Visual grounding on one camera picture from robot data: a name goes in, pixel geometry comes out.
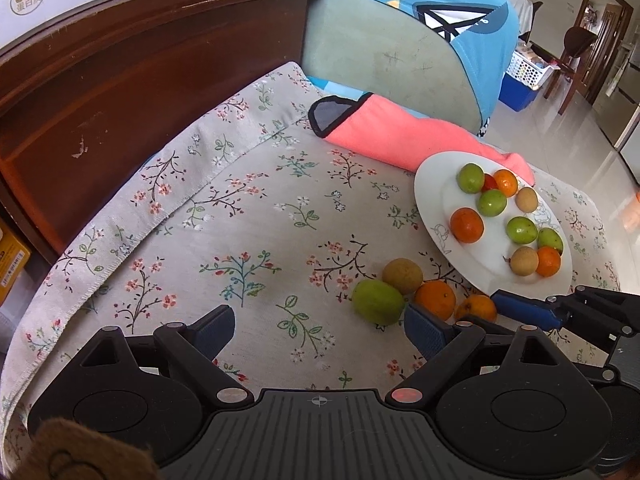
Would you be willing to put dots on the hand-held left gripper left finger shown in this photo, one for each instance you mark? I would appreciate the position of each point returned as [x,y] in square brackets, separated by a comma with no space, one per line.
[215,330]

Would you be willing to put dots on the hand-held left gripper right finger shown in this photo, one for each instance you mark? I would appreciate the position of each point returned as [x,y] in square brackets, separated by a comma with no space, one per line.
[425,332]

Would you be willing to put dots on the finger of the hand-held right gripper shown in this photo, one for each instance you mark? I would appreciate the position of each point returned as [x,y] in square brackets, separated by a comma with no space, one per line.
[525,307]

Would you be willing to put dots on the orange tangerine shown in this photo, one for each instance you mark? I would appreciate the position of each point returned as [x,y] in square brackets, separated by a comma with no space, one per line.
[505,182]
[467,225]
[548,261]
[435,300]
[477,306]

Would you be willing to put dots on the brown longan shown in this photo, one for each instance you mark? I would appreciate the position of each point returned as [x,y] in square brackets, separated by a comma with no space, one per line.
[524,260]
[402,274]
[526,199]

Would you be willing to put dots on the green jujube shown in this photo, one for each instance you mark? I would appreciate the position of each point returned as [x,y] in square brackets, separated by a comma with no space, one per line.
[521,230]
[470,177]
[550,240]
[378,301]
[491,202]

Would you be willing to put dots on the small red fruit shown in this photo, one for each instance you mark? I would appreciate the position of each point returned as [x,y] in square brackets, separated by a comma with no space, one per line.
[489,181]

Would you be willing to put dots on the white floral-print plate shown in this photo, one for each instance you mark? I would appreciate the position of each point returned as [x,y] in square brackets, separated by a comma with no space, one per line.
[440,195]

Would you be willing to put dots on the floral beige sheet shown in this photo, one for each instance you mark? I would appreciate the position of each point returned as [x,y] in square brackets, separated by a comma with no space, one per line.
[225,210]

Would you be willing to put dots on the white low appliance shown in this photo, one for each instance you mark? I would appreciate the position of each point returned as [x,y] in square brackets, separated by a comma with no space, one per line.
[632,155]

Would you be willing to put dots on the brown fuzzy cloth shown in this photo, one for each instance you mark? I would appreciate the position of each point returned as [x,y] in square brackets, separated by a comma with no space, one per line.
[65,452]

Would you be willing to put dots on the pink towel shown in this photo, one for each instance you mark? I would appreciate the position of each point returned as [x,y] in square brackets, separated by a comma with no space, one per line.
[400,130]

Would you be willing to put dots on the yellow cardboard box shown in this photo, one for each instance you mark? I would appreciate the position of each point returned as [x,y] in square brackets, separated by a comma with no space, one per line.
[12,265]

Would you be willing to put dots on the blue plastic bin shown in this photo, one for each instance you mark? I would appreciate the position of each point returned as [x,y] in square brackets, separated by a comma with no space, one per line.
[517,92]

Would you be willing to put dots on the silver refrigerator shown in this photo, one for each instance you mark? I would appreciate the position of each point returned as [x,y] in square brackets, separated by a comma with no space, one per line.
[620,90]

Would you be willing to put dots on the white plastic basket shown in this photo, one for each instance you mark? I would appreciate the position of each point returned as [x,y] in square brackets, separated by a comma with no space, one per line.
[530,67]

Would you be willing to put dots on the dark wooden chair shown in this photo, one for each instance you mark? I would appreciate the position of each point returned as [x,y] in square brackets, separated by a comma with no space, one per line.
[575,55]

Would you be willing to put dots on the wooden headboard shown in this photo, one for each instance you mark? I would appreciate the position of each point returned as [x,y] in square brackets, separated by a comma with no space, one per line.
[125,85]

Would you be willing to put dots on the light blue patterned sheet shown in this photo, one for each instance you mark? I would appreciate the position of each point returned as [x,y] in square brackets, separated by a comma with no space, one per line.
[325,85]

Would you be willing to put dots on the brown wooden door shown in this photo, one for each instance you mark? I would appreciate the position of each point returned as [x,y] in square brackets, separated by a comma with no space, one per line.
[600,35]

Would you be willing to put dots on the table with white cloth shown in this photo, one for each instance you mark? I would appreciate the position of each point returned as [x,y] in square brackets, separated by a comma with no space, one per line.
[520,7]

